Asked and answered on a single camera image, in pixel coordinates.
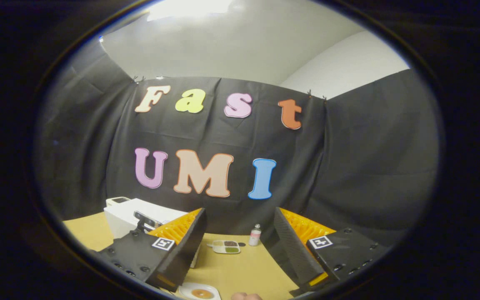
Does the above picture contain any black backdrop cloth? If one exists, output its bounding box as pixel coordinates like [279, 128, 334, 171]
[36, 37, 440, 246]

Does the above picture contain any small clear bottle pink label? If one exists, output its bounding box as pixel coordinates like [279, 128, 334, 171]
[249, 224, 262, 247]

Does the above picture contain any white plate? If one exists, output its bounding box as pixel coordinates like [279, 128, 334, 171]
[178, 282, 222, 300]

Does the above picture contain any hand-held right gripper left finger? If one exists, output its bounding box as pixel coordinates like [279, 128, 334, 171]
[88, 207, 208, 293]

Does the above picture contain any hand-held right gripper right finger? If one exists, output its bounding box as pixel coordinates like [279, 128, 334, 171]
[270, 207, 393, 297]

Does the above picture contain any white microwave oven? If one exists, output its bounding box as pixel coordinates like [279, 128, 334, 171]
[104, 198, 202, 269]

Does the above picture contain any white compartment tray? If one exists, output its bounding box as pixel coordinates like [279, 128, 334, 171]
[212, 240, 241, 255]

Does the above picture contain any brown bagel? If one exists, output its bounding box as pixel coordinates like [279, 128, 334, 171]
[191, 288, 215, 300]

